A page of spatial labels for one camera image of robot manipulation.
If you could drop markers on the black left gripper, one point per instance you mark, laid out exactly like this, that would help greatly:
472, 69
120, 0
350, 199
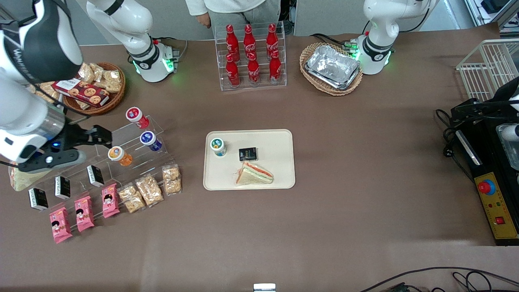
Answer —
475, 108

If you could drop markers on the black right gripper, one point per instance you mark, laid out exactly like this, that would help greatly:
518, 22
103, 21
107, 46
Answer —
76, 136

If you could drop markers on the green gum bottle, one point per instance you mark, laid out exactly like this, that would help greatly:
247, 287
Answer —
218, 147

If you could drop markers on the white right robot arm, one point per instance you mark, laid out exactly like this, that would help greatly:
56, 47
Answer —
20, 109

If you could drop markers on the orange gum bottle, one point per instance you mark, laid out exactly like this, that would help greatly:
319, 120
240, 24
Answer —
118, 155

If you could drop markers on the red gum bottle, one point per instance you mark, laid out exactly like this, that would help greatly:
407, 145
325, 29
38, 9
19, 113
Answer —
136, 115

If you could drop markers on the purple gum bottle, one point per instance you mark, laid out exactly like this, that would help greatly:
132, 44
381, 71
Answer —
150, 140

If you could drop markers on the silver tray inside machine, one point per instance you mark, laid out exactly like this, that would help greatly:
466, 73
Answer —
510, 156

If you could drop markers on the cream plastic tray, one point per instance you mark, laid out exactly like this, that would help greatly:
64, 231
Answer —
275, 174

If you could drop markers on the person bare hand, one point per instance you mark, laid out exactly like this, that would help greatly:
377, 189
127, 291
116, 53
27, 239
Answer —
204, 21

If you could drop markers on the black snack packet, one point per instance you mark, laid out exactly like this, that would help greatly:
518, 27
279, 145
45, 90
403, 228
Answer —
95, 176
63, 187
247, 154
38, 199

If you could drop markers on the brown wicker snack basket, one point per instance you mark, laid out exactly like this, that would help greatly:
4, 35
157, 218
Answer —
115, 101

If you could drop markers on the clear acrylic stepped shelf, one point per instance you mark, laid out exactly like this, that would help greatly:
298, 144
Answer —
138, 161

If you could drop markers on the red cookie box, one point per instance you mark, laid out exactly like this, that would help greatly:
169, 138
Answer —
83, 92

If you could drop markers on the clear bagged snack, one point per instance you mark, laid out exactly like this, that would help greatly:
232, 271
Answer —
46, 94
99, 69
86, 73
113, 81

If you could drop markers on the pink cartoon snack packet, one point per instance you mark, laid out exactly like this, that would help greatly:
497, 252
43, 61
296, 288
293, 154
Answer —
110, 200
84, 214
61, 225

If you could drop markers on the wrapped rice cracker bar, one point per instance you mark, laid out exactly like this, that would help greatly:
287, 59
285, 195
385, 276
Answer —
149, 190
131, 198
172, 180

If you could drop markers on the background metal shelf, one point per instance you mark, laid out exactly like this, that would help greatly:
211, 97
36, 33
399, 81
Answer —
494, 12

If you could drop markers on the wrapped triangle sandwich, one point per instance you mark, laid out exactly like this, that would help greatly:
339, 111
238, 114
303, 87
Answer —
22, 180
255, 175

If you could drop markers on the black sealing machine yellow panel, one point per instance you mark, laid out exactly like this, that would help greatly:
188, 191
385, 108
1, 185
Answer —
496, 207

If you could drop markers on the red cola bottle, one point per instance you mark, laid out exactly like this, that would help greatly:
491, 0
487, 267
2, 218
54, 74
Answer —
275, 68
254, 71
232, 73
272, 38
249, 39
232, 40

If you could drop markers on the clear acrylic bottle rack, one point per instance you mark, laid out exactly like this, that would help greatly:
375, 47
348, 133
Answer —
263, 81

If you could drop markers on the aluminium foil container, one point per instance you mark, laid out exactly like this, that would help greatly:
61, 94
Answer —
332, 67

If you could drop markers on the standing person grey trousers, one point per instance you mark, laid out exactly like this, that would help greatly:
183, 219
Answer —
243, 16

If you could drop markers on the light wicker basket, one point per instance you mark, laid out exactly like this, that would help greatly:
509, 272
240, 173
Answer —
312, 83

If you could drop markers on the small silver device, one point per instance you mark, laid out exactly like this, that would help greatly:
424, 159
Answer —
264, 288

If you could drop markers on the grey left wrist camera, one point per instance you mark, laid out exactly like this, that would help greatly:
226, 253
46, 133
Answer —
513, 132

